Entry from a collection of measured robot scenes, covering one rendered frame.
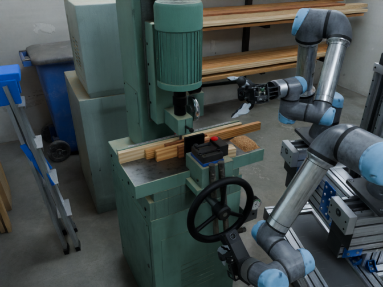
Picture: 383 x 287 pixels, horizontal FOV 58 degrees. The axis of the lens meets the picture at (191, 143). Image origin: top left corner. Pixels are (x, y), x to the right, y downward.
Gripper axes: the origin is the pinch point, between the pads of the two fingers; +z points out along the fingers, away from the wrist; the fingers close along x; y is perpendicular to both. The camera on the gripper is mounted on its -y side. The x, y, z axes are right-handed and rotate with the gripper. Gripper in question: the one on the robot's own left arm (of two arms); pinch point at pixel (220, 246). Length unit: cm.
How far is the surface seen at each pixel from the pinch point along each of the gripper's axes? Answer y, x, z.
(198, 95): -58, 21, 32
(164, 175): -30.2, -10.3, 11.5
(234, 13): -136, 144, 177
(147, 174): -32.2, -16.0, 14.6
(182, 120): -49, 3, 13
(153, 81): -68, -2, 20
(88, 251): 16, -44, 112
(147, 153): -39.7, -12.1, 22.4
